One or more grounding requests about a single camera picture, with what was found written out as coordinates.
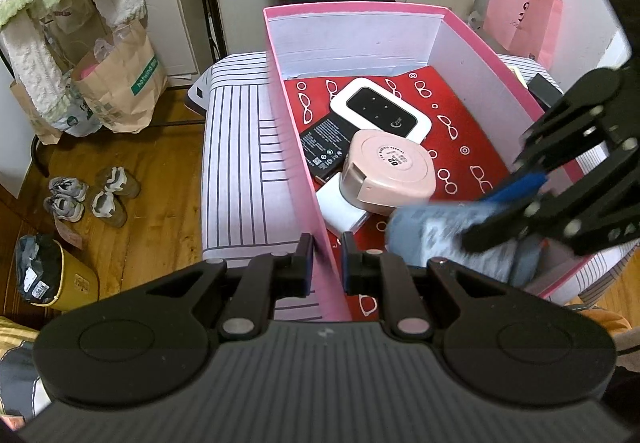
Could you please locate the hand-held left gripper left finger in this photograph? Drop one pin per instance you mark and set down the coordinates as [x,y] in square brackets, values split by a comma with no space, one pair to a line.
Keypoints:
[307,263]

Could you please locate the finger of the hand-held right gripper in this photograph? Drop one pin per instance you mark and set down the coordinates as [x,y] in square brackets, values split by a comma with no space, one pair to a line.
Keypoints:
[600,213]
[520,185]

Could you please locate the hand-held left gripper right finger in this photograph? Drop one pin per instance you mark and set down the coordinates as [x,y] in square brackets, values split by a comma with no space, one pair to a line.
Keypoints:
[347,268]

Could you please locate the white charger block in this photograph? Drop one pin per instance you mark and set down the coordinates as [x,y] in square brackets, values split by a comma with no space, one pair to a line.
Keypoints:
[340,210]

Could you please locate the blue grey sock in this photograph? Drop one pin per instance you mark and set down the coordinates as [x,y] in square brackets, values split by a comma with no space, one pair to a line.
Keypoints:
[430,233]

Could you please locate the black power bank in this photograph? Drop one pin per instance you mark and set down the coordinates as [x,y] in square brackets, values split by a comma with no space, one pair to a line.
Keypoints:
[542,88]

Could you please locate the pink rounded case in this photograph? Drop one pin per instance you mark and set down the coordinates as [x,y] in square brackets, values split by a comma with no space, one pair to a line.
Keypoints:
[390,168]

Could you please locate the black battery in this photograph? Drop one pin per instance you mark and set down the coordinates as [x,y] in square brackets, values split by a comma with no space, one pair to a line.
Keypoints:
[325,143]

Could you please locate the white and black pocket router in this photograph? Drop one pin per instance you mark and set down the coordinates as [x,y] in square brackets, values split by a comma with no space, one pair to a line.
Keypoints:
[380,110]

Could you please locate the pink cardboard box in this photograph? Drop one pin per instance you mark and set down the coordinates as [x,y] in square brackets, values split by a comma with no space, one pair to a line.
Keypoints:
[350,38]

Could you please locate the red glasses-print cloth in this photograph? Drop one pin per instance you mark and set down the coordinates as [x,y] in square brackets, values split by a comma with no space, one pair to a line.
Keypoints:
[470,148]

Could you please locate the pink shopping bag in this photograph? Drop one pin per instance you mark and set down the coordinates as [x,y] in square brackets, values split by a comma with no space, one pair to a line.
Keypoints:
[525,18]

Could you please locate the cream hair claw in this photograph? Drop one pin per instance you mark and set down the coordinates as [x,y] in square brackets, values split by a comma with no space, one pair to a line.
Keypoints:
[517,75]

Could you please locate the orange fabric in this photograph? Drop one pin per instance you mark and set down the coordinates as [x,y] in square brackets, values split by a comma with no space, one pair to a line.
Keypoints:
[607,323]

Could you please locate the brown white shoe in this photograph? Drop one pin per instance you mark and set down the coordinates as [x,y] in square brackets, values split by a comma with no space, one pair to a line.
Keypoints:
[107,208]
[120,180]

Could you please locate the yellow trash bin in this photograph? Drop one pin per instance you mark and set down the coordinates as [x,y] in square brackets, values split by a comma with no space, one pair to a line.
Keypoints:
[75,283]

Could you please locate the grey white sneaker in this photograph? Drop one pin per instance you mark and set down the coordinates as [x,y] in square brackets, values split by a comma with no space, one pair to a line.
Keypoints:
[70,187]
[62,209]

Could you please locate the brown paper bag green label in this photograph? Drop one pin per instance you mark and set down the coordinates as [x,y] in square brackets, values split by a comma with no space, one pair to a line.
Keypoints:
[120,93]

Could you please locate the black trash bag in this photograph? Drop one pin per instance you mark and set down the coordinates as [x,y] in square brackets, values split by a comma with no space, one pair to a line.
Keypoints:
[35,268]

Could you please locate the white green plastic bag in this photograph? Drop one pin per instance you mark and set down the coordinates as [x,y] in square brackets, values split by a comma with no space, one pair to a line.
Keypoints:
[75,118]

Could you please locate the yellow patterned fabric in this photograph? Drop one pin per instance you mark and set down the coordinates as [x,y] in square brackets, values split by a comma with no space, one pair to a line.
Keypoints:
[17,363]

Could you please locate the plain brown paper bag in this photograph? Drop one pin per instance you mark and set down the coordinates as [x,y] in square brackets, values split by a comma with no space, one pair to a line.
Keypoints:
[30,113]

